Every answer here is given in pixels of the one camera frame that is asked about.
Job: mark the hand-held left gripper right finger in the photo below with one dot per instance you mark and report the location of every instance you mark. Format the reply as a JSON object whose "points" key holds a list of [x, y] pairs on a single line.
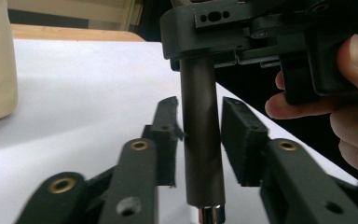
{"points": [[242, 140]]}

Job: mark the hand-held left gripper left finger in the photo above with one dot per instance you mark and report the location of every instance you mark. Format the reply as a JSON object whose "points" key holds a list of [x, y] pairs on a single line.
{"points": [[164, 146]]}

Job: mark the black comb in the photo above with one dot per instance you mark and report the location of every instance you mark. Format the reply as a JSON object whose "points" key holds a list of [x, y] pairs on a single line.
{"points": [[202, 133]]}

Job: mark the white table board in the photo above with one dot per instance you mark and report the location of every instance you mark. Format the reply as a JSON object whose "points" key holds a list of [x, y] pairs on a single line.
{"points": [[74, 93]]}

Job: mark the wooden table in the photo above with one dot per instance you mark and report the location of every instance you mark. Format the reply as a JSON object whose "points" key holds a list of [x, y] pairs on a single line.
{"points": [[74, 33]]}

